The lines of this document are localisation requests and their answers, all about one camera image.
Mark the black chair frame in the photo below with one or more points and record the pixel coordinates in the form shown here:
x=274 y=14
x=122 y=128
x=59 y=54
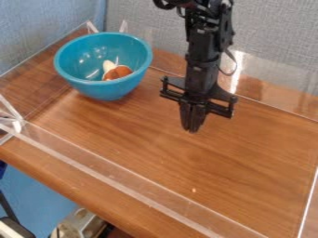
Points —
x=11 y=227

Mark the clear acrylic barrier frame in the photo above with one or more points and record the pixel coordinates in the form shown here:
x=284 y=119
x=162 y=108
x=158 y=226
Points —
x=240 y=180

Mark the blue plastic bowl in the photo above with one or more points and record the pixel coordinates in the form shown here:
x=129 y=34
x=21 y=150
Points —
x=79 y=63

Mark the white device under table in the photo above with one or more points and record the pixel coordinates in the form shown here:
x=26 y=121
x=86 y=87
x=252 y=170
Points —
x=82 y=224

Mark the orange toy mushroom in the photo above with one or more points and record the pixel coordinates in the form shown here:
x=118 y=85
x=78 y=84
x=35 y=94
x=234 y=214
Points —
x=114 y=71

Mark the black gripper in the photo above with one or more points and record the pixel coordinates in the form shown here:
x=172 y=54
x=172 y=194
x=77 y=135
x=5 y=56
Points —
x=198 y=92

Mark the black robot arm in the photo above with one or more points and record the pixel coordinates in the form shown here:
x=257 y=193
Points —
x=209 y=34

